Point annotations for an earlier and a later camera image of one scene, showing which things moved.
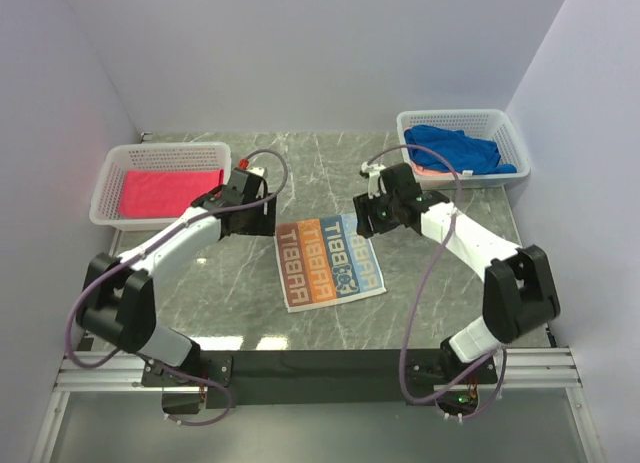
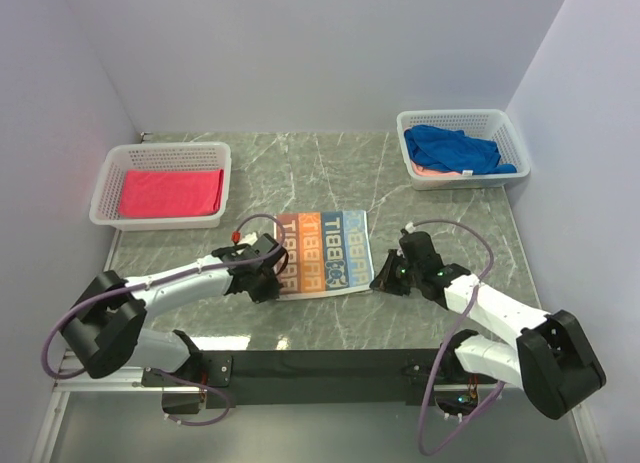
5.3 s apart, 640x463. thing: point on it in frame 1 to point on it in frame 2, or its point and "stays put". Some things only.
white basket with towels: x=481 y=146 stays put
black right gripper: x=365 y=206 to x=385 y=281
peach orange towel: x=419 y=170 stays put
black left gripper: x=264 y=224 to x=270 y=291
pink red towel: x=164 y=193 stays put
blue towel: x=468 y=153 stays put
